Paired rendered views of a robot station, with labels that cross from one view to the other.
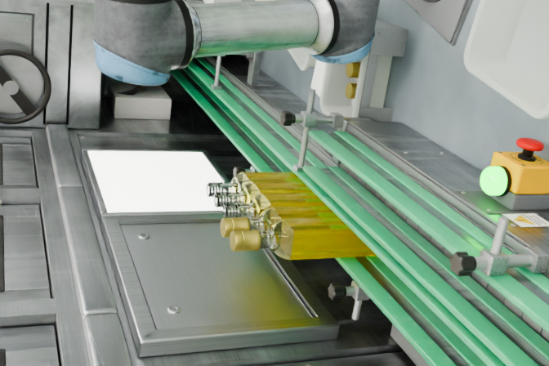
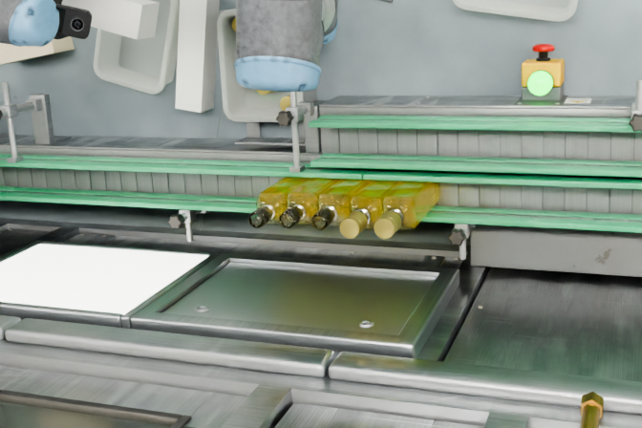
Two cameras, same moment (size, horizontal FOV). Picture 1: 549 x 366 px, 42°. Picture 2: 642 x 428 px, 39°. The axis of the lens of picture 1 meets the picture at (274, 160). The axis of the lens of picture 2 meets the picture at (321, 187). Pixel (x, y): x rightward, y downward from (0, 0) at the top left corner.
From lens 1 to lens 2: 1.14 m
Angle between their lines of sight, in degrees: 45
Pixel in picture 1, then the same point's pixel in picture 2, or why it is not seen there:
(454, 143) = (424, 87)
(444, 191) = (504, 109)
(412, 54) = not seen: hidden behind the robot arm
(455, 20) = not seen: outside the picture
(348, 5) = not seen: outside the picture
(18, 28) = not seen: outside the picture
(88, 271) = (244, 349)
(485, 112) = (457, 46)
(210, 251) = (271, 288)
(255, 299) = (382, 289)
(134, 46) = (315, 46)
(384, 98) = not seen: hidden behind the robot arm
